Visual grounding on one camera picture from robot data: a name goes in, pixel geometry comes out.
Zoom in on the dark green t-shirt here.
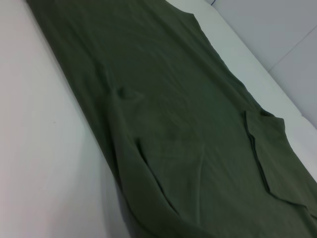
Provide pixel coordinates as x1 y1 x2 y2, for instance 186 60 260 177
26 0 317 238

